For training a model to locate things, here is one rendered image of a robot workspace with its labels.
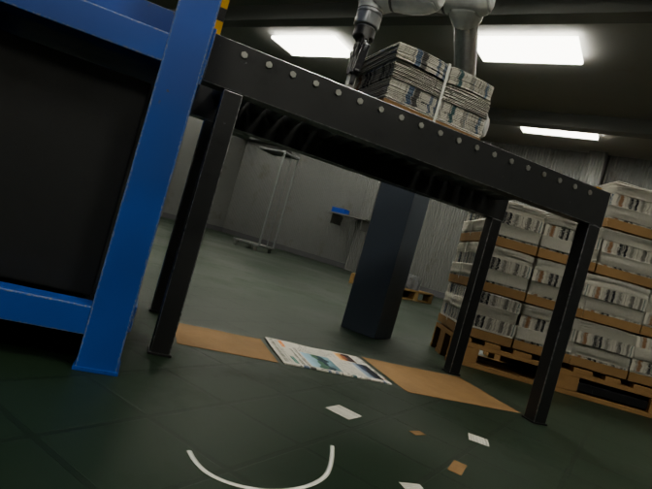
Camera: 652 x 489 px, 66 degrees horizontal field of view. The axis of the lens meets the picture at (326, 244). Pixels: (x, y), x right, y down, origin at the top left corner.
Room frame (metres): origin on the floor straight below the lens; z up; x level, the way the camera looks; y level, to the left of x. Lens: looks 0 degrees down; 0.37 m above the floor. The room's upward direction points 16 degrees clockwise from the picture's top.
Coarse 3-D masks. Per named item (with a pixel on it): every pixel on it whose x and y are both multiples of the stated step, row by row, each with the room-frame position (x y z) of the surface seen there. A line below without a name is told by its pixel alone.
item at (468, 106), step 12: (456, 72) 1.60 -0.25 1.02; (456, 84) 1.60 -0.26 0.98; (468, 84) 1.62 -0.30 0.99; (480, 84) 1.63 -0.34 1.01; (456, 96) 1.61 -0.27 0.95; (468, 96) 1.62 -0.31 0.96; (480, 96) 1.64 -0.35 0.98; (444, 108) 1.60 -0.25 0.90; (456, 108) 1.62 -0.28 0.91; (468, 108) 1.63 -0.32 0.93; (480, 108) 1.64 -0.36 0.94; (444, 120) 1.60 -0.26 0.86; (456, 120) 1.62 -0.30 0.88; (468, 120) 1.64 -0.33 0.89; (480, 120) 1.66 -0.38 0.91; (468, 132) 1.64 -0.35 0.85; (480, 132) 1.66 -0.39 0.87
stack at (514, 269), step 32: (480, 224) 2.49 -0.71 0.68; (512, 224) 2.45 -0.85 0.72; (544, 224) 2.48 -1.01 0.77; (576, 224) 2.45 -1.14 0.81; (512, 256) 2.45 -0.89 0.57; (608, 256) 2.45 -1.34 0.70; (640, 256) 2.46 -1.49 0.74; (512, 288) 2.45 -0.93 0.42; (544, 288) 2.45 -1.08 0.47; (608, 288) 2.44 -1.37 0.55; (640, 288) 2.44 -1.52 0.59; (480, 320) 2.45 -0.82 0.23; (512, 320) 2.45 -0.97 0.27; (544, 320) 2.45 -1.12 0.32; (576, 320) 2.45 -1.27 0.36; (640, 320) 2.45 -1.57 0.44; (512, 352) 2.45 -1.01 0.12; (576, 352) 2.45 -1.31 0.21; (608, 352) 2.45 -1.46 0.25; (640, 352) 2.45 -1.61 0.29; (576, 384) 2.45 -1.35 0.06; (608, 384) 2.44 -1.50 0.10; (640, 384) 2.50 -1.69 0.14
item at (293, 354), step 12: (276, 348) 1.66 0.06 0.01; (288, 348) 1.71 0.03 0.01; (300, 348) 1.76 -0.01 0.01; (312, 348) 1.82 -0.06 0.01; (288, 360) 1.55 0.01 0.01; (300, 360) 1.59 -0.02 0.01; (312, 360) 1.64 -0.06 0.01; (324, 360) 1.69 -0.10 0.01; (336, 360) 1.74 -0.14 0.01; (348, 360) 1.79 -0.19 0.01; (360, 360) 1.85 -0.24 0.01; (336, 372) 1.57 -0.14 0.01; (348, 372) 1.62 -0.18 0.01; (360, 372) 1.67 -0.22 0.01; (372, 372) 1.71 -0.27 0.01
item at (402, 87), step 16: (400, 48) 1.51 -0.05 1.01; (368, 64) 1.69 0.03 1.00; (384, 64) 1.59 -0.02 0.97; (400, 64) 1.53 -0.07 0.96; (416, 64) 1.54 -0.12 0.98; (432, 64) 1.56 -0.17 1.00; (368, 80) 1.68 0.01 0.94; (384, 80) 1.56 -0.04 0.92; (400, 80) 1.53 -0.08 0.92; (416, 80) 1.55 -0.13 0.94; (432, 80) 1.57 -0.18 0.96; (384, 96) 1.52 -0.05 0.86; (400, 96) 1.54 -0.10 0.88; (416, 96) 1.56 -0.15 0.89
